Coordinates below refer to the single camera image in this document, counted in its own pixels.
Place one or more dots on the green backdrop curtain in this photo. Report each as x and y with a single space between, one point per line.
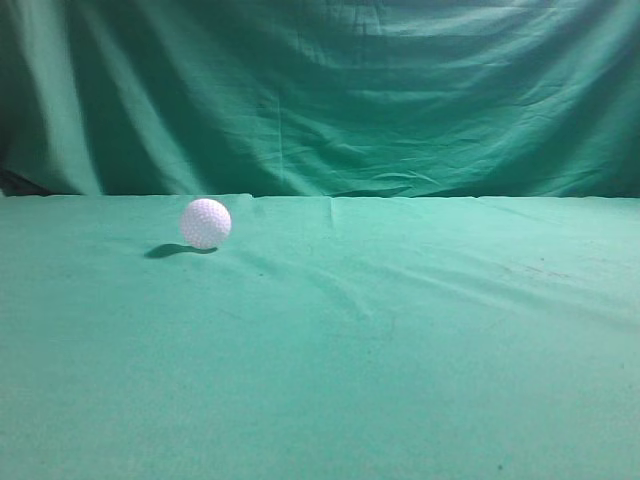
329 98

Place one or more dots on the white dimpled golf ball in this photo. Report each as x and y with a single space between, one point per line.
205 224

